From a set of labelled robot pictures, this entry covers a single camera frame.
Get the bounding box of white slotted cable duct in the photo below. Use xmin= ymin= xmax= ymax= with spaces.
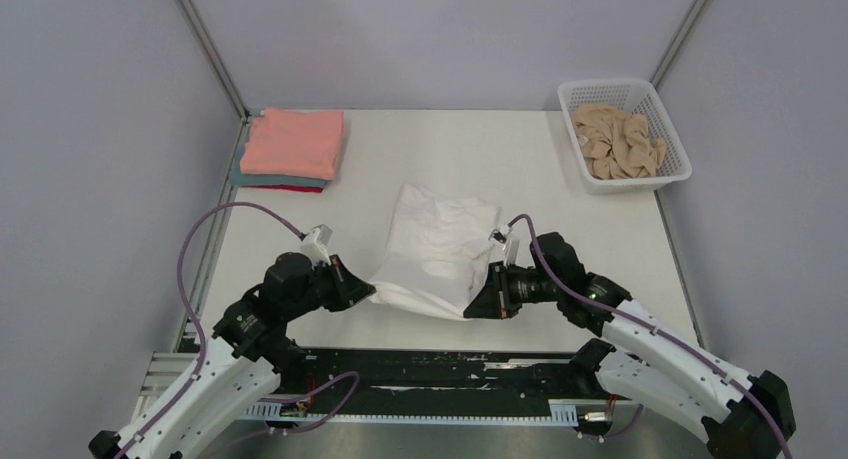
xmin=238 ymin=396 xmax=579 ymax=427

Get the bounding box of white t-shirt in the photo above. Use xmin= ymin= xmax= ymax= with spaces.
xmin=369 ymin=184 xmax=501 ymax=321

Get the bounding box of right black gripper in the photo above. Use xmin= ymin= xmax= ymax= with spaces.
xmin=463 ymin=261 xmax=560 ymax=320

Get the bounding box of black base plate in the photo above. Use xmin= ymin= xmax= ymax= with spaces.
xmin=277 ymin=348 xmax=610 ymax=417

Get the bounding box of left aluminium corner post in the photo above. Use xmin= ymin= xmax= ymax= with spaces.
xmin=175 ymin=0 xmax=250 ymax=123

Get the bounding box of white plastic basket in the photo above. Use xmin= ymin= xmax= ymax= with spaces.
xmin=558 ymin=79 xmax=692 ymax=195

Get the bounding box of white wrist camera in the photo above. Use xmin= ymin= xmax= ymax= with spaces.
xmin=489 ymin=223 xmax=520 ymax=266
xmin=300 ymin=224 xmax=332 ymax=266

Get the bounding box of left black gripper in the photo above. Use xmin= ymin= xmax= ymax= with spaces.
xmin=285 ymin=253 xmax=376 ymax=320

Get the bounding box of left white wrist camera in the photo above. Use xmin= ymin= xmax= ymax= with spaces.
xmin=300 ymin=224 xmax=332 ymax=266

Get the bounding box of aluminium corner post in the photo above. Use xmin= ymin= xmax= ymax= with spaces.
xmin=175 ymin=0 xmax=250 ymax=123
xmin=649 ymin=0 xmax=712 ymax=89

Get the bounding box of beige crumpled t-shirt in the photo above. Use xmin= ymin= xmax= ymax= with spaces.
xmin=571 ymin=103 xmax=668 ymax=180

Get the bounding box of right aluminium corner post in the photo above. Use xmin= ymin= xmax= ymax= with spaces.
xmin=649 ymin=0 xmax=712 ymax=89

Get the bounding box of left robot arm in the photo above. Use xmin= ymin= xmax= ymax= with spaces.
xmin=88 ymin=253 xmax=376 ymax=458

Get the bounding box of folded red t-shirt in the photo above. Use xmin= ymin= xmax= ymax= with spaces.
xmin=243 ymin=184 xmax=324 ymax=194

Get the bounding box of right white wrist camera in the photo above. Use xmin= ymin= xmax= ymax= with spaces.
xmin=489 ymin=223 xmax=520 ymax=266

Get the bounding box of folded pink t-shirt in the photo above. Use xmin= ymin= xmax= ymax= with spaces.
xmin=240 ymin=107 xmax=345 ymax=181

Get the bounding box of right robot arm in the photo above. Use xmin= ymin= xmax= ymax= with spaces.
xmin=464 ymin=226 xmax=796 ymax=458

